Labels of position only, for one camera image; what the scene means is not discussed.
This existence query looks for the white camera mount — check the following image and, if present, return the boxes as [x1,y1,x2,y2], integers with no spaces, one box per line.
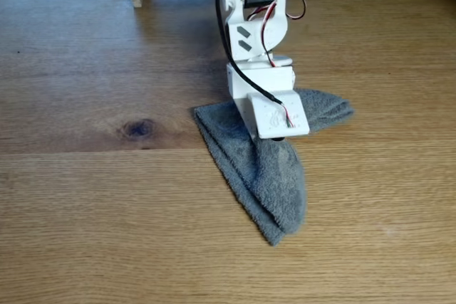
[245,89,311,140]

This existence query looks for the grey terry towel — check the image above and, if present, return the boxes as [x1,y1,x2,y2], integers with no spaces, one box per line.
[193,87,356,247]

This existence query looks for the black camera cable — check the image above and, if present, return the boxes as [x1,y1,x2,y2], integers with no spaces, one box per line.
[214,0,284,105]

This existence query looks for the red white black servo wires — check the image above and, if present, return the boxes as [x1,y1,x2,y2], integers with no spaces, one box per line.
[246,0,307,68]

